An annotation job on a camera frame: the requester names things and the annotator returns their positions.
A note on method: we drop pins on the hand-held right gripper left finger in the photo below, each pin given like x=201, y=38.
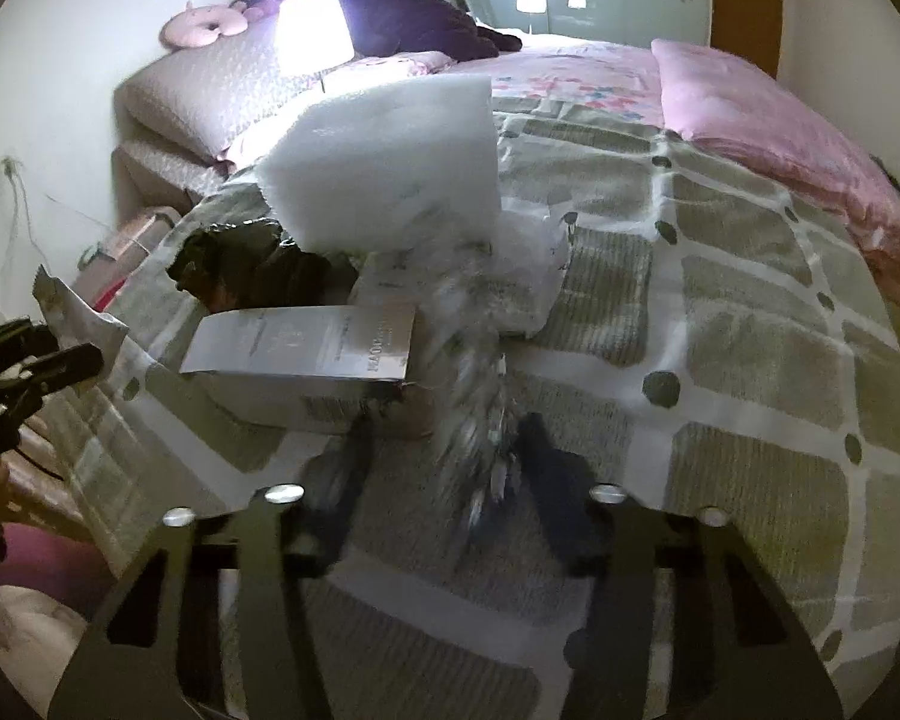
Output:
x=337, y=480

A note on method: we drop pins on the dark purple plush toy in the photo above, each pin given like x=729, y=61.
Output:
x=420, y=22

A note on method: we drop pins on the clear plastic bag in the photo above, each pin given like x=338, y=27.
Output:
x=525, y=277

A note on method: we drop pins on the wooden door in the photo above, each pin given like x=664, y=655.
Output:
x=750, y=7

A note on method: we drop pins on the green checkered blanket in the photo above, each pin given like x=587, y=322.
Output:
x=720, y=315

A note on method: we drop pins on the lit table lamp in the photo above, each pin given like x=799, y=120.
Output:
x=311, y=30

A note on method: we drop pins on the white cat print plastic bag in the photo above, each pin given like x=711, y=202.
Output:
x=390, y=165

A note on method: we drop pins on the pink box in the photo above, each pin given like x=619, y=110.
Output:
x=131, y=236

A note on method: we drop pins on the clear plastic wrap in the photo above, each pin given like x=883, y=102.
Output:
x=465, y=405

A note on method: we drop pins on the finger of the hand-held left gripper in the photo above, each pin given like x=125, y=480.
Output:
x=15, y=337
x=60, y=367

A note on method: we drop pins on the patterned mattress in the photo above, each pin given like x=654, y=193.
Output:
x=157, y=169

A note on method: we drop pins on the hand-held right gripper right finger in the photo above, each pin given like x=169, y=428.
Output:
x=547, y=465

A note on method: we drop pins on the pink neck pillow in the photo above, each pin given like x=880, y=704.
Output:
x=184, y=30

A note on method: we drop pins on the black plastic bag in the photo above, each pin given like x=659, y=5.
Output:
x=232, y=262

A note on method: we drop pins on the patterned pillow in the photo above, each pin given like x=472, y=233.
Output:
x=195, y=97

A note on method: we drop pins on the pink quilt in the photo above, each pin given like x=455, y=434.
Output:
x=757, y=112

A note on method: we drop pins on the white cardboard box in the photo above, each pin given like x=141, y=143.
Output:
x=300, y=349

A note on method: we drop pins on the pink floral bedsheet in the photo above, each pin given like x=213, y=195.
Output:
x=570, y=75

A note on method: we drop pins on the magenta cloth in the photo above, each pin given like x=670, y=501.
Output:
x=37, y=562

